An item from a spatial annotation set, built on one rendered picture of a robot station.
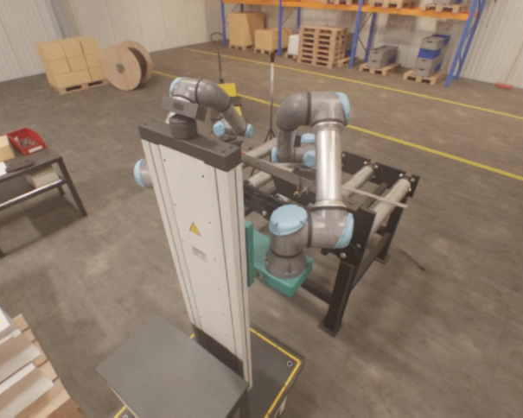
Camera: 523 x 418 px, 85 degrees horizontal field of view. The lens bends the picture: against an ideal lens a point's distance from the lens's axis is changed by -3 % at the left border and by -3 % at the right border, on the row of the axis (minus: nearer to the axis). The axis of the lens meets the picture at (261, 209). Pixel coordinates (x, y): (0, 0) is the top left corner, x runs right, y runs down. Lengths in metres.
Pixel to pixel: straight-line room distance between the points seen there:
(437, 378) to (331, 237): 1.78
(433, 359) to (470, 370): 0.25
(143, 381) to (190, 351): 0.21
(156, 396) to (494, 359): 2.30
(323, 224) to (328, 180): 0.15
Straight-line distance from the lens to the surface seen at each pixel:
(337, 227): 0.95
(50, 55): 8.66
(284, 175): 1.81
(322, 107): 1.06
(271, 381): 1.93
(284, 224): 0.91
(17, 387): 2.23
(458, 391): 2.59
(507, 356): 2.93
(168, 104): 0.84
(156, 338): 1.52
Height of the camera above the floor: 2.12
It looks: 38 degrees down
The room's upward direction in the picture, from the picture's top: straight up
